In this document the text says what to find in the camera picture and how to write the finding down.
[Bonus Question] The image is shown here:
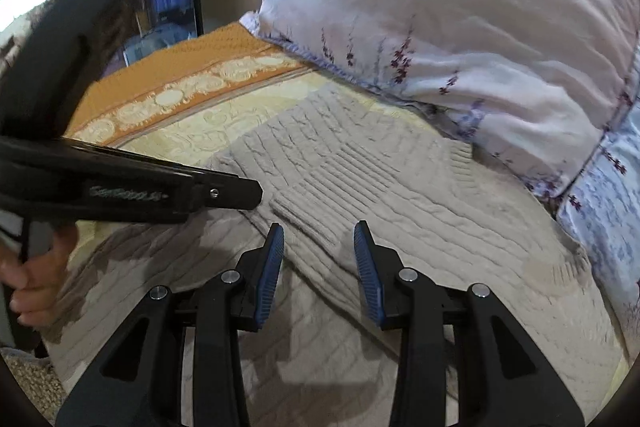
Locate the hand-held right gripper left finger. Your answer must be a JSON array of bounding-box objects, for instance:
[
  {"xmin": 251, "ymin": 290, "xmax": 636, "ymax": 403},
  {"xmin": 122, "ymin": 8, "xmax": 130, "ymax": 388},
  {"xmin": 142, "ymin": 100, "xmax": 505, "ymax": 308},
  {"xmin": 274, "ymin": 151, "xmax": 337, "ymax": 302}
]
[{"xmin": 56, "ymin": 223, "xmax": 285, "ymax": 427}]

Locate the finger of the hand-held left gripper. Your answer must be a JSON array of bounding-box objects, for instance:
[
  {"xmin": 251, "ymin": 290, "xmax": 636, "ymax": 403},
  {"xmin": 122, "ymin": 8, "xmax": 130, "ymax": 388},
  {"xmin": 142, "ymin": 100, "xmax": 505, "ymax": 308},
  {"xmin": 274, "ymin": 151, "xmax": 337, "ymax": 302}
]
[{"xmin": 187, "ymin": 173, "xmax": 264, "ymax": 210}]

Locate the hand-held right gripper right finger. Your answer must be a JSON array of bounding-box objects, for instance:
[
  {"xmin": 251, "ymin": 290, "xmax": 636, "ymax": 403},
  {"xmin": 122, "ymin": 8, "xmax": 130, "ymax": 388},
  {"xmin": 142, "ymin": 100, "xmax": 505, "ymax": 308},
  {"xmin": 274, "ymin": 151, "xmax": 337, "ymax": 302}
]
[{"xmin": 353, "ymin": 221, "xmax": 586, "ymax": 427}]

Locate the beige cable-knit sweater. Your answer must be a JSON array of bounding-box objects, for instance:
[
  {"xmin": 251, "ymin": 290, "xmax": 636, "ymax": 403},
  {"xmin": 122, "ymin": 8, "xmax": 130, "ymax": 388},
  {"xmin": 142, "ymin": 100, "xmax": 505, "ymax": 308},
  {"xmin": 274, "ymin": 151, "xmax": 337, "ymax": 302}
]
[{"xmin": 42, "ymin": 86, "xmax": 631, "ymax": 427}]

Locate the person's left hand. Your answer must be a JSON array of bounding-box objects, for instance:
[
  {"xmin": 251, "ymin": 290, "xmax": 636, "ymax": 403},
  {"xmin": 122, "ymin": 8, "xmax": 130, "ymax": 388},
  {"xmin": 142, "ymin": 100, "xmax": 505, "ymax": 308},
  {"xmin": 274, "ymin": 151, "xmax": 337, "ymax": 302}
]
[{"xmin": 0, "ymin": 223, "xmax": 81, "ymax": 330}]

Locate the orange and yellow bedspread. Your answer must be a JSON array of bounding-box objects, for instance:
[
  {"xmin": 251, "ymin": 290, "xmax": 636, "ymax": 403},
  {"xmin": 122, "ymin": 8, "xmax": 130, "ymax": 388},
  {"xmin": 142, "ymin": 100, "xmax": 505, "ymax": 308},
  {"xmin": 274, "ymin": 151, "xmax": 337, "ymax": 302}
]
[{"xmin": 62, "ymin": 23, "xmax": 451, "ymax": 258}]

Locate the blue patterned pillow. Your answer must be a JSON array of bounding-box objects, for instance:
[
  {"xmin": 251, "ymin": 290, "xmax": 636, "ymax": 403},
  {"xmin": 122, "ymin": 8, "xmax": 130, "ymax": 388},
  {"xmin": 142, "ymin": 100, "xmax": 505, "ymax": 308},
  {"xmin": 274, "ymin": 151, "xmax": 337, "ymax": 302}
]
[{"xmin": 555, "ymin": 52, "xmax": 640, "ymax": 323}]

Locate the floral white pillow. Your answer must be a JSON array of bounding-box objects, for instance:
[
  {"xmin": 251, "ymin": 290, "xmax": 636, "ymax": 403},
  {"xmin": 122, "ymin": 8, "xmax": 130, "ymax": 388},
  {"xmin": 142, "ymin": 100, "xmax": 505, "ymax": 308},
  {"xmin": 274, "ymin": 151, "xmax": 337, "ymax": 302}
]
[{"xmin": 240, "ymin": 0, "xmax": 640, "ymax": 202}]

